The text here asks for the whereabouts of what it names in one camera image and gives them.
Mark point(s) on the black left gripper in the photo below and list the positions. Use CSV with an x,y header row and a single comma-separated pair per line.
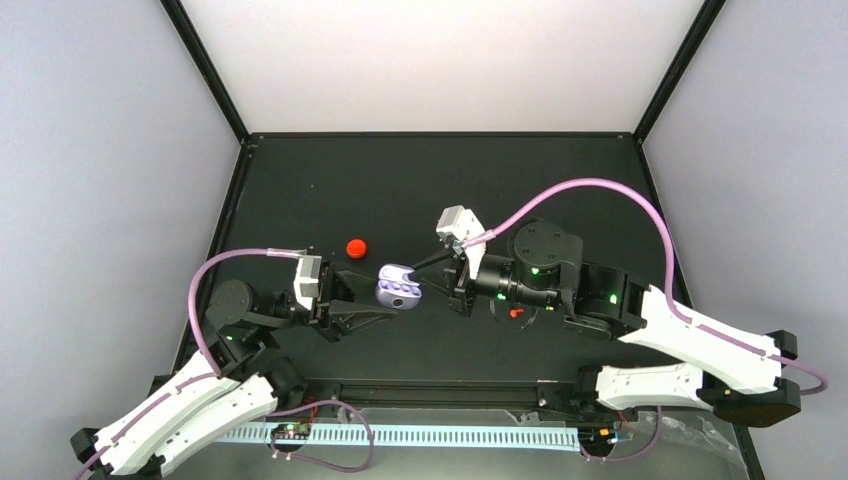
x,y
331,317

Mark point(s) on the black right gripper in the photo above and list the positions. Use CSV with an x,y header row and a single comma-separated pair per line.
x,y
455,284

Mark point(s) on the lavender earbud charging case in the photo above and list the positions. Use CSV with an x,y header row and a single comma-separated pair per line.
x,y
396,289

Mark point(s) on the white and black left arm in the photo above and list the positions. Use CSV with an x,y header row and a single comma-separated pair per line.
x,y
237,373

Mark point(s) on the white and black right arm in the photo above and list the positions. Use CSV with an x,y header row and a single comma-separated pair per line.
x,y
735,375

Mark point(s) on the orange round bottle cap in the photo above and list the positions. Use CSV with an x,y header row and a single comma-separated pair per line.
x,y
356,248

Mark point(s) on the clear glass cup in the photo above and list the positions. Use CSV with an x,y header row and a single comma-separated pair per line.
x,y
499,311

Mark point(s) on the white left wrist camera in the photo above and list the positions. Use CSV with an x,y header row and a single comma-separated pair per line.
x,y
306,284

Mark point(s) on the light blue slotted cable duct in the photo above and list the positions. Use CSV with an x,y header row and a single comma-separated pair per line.
x,y
437,436

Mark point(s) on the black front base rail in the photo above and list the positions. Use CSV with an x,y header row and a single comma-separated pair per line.
x,y
569,402

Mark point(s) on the black left rear frame post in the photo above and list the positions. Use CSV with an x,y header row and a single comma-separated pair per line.
x,y
182,23

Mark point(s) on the black frame post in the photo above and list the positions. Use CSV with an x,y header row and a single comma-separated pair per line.
x,y
695,35
182,23

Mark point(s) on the black right rear frame post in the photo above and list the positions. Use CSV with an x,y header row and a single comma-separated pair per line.
x,y
695,35

